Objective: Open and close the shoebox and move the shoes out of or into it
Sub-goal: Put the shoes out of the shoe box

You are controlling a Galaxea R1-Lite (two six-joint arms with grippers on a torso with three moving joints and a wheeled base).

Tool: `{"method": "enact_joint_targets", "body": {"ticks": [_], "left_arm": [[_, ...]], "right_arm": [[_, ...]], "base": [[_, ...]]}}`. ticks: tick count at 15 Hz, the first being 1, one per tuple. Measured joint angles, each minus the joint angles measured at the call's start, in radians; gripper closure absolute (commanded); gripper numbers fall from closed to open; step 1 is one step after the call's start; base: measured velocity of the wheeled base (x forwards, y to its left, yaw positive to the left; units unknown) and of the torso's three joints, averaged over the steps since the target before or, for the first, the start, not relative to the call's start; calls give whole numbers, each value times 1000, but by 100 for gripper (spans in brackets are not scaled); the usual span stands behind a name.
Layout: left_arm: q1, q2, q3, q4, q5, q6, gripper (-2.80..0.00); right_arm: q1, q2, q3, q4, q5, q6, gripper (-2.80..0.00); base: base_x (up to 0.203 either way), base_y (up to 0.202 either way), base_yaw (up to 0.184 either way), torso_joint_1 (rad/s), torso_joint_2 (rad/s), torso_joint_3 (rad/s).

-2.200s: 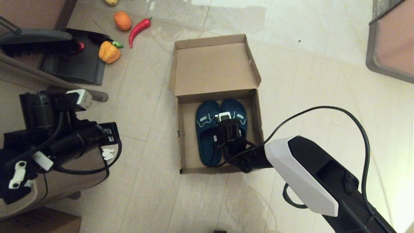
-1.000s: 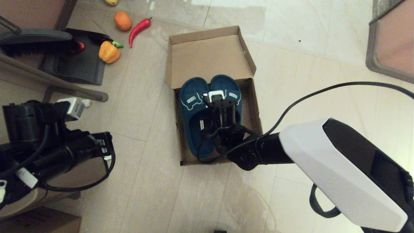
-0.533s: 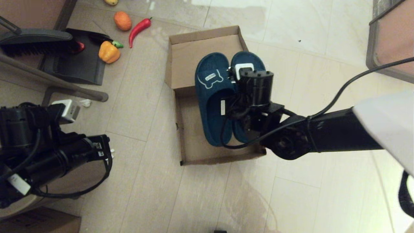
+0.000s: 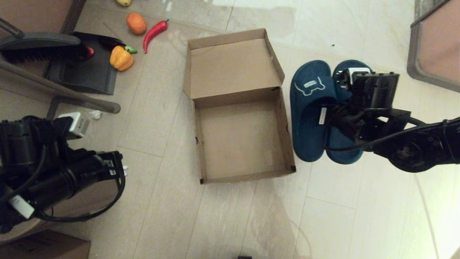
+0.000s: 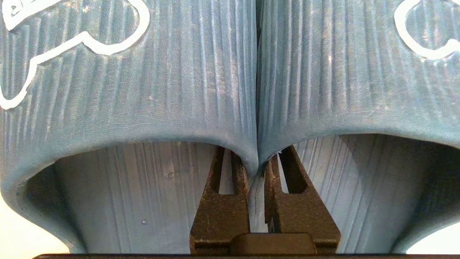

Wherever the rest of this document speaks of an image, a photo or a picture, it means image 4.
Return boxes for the dark blue dog-print slipper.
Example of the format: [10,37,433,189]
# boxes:
[325,59,374,165]
[290,60,338,162]

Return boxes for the brown cardboard shoe box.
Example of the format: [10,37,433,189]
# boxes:
[183,28,297,185]

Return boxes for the brown trash bin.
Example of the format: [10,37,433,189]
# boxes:
[0,178,121,245]

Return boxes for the brown table with grey rim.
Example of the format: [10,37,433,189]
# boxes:
[407,0,460,93]

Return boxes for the black plastic dustpan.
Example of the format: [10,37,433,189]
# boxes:
[46,32,118,95]

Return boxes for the orange toy bell pepper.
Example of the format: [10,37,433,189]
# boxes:
[110,45,135,72]

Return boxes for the dark toy eggplant green stem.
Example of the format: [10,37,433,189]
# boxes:
[99,36,138,54]

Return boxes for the red toy chili pepper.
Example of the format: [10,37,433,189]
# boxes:
[143,20,169,54]

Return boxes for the black broom with grey head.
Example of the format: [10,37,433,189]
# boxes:
[0,18,87,64]

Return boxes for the orange toy fruit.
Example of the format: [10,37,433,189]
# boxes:
[126,13,147,35]

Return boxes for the brown furniture panel dark edge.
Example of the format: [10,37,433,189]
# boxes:
[0,0,87,36]

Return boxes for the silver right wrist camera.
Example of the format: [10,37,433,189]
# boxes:
[343,67,371,87]

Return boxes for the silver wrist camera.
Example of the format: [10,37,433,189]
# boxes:
[343,67,371,87]
[57,112,91,139]

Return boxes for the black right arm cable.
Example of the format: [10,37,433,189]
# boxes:
[325,119,460,151]

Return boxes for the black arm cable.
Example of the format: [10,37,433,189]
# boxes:
[36,173,126,222]
[325,119,460,151]

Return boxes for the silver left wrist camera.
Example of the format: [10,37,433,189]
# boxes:
[57,112,91,139]

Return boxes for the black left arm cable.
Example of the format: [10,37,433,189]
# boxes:
[36,173,126,222]

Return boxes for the brown metal furniture frame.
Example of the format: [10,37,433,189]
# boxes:
[0,59,122,121]

